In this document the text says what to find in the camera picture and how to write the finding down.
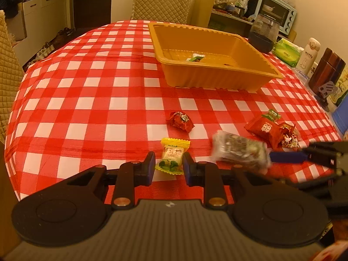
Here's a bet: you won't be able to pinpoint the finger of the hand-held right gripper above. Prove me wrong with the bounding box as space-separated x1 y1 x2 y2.
277 170 348 199
269 141 348 176

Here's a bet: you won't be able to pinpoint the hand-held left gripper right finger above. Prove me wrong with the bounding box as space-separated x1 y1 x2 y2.
182 152 275 210

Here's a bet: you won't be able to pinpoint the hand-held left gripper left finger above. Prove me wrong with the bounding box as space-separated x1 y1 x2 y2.
65 151 156 210

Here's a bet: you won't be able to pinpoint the red gold foil candy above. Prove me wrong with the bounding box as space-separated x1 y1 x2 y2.
277 123 300 149

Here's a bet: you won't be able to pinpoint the yellow candy packet green leaves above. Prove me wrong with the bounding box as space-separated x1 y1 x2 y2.
155 138 191 175

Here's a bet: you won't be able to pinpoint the large red snack packet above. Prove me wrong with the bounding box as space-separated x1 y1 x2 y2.
244 114 283 149

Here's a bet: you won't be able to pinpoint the green-tipped candy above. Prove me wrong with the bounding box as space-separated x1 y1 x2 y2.
261 109 282 122

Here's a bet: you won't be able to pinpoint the dark red candy packet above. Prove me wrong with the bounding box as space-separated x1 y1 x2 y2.
166 111 195 133

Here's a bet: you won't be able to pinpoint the clear snack packet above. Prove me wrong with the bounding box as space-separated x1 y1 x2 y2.
211 130 272 170

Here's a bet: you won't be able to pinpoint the orange plastic tray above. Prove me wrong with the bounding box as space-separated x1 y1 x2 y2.
148 22 285 93

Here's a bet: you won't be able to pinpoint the blue plastic container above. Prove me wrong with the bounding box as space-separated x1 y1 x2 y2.
332 105 348 136

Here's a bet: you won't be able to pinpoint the grey phone stand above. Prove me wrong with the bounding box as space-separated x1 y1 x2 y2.
315 81 339 112

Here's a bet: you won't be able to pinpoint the clear box blue label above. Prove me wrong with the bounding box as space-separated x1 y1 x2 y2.
294 67 313 80

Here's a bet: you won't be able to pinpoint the yellow printed bag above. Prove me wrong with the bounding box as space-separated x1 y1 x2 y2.
333 65 348 106

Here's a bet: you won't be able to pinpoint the red white checkered tablecloth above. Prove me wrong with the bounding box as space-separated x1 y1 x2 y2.
4 20 343 204

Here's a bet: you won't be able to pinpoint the brown metallic thermos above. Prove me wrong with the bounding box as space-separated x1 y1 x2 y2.
308 47 346 101

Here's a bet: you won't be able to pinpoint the white rabbit print bottle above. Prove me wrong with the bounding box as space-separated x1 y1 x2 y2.
295 37 321 75

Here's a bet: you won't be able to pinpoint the green tissue pack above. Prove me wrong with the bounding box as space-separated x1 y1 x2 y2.
273 38 304 68

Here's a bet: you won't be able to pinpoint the dark glass jar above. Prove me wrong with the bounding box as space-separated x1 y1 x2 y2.
248 13 280 53

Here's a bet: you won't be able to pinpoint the light blue toaster oven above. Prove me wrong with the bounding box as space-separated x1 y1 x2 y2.
251 0 297 36

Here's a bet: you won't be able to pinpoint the row of shoes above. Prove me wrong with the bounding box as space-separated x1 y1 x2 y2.
35 27 74 60

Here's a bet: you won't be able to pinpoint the cardboard box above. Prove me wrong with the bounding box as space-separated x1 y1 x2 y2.
190 0 215 28

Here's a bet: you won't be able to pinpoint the quilted beige chair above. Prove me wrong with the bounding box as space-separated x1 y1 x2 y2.
130 0 193 24
0 9 25 144

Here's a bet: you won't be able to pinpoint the dark door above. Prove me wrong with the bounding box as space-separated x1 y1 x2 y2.
73 0 112 30

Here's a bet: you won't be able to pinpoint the white cabinet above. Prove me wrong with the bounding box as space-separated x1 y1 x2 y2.
13 0 68 66

